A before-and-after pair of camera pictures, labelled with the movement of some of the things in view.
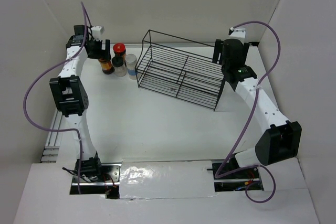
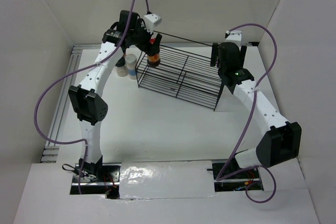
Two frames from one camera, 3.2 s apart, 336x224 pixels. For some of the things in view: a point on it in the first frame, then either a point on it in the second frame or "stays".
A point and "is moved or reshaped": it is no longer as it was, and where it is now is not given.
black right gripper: x=218 y=49 stays
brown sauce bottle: x=106 y=66 is moved or reshaped
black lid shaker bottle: x=119 y=66 stays
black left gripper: x=98 y=54 -> x=147 y=47
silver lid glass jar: x=130 y=60 stays
